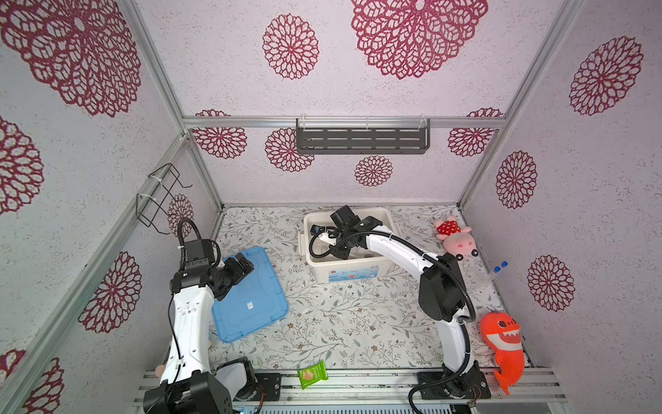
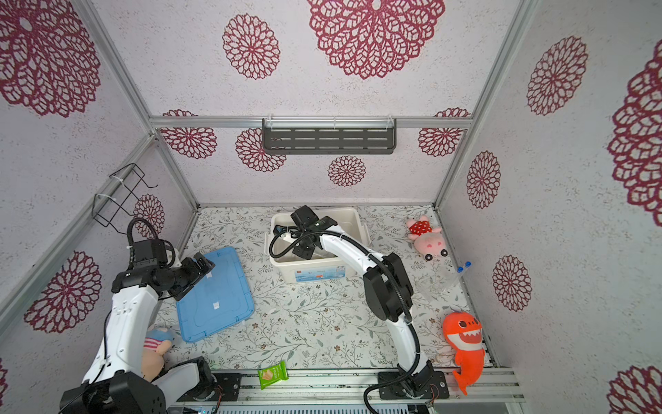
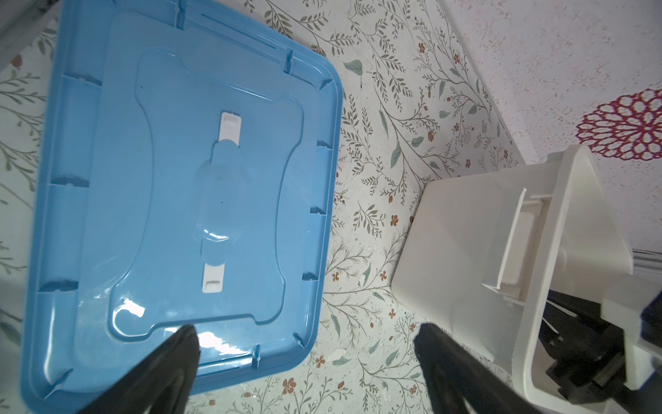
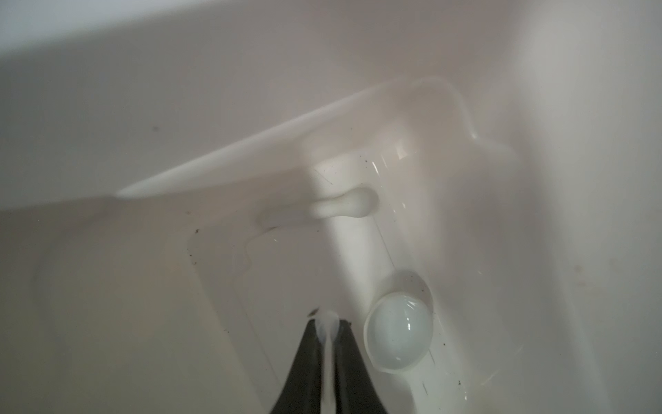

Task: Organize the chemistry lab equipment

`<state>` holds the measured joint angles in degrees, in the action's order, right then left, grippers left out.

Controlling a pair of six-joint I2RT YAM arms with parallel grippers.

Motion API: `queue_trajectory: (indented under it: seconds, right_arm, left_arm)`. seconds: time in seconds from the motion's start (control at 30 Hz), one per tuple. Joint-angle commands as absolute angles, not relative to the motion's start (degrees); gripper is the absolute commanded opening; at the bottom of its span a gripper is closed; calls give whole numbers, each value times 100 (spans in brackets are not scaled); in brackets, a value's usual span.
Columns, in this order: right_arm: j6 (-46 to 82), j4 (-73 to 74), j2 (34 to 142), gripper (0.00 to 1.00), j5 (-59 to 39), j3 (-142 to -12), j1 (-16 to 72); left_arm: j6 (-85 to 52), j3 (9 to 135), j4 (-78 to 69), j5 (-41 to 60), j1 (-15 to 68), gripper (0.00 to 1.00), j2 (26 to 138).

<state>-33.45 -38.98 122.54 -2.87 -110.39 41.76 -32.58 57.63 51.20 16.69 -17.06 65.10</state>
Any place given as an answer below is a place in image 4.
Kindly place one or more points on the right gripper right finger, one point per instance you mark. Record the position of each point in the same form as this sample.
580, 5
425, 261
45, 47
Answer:
353, 389

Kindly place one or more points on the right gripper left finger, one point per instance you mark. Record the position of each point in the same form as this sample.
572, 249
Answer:
302, 391

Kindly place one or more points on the clear glass test tube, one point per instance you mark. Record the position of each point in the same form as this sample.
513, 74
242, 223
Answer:
327, 324

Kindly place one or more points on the white round dish small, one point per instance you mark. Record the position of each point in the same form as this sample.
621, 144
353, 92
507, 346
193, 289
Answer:
398, 332

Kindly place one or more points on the white ceramic pestle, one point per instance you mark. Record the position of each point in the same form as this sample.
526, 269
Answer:
357, 203

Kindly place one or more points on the white plastic storage bin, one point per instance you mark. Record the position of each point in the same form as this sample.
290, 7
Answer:
515, 147

